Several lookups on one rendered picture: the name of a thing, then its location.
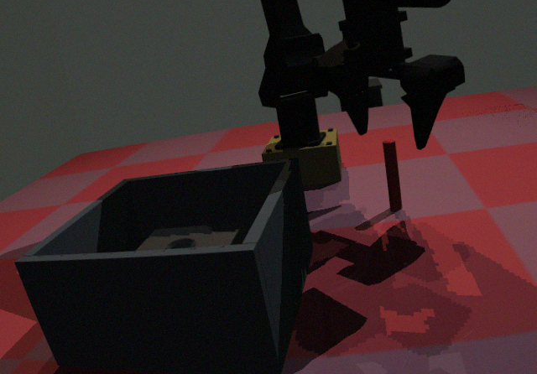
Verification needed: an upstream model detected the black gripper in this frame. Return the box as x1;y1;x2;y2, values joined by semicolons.
331;6;465;150

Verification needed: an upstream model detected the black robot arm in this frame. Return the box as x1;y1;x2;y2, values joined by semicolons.
258;0;450;149

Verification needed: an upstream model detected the red peg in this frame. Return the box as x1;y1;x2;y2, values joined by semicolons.
383;140;403;210

